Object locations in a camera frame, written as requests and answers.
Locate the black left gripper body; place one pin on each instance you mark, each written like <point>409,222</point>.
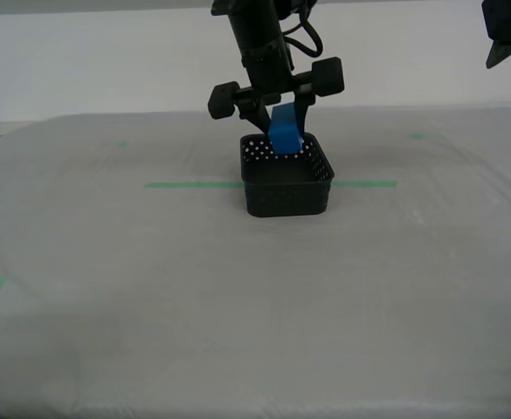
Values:
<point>506,19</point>

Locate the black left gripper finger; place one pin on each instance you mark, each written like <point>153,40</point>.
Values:
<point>494,57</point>
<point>510,47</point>

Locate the white woven table cloth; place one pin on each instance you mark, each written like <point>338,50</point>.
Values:
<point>255,305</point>

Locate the blue block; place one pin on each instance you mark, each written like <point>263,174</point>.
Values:
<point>283,131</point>

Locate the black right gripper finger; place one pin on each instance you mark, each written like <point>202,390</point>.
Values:
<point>328,76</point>
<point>222,101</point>

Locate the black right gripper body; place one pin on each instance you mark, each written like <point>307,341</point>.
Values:
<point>266,74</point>

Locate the black perforated plastic basket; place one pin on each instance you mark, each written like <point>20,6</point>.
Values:
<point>281,201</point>

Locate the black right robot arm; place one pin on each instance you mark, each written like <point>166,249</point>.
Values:
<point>253,22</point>

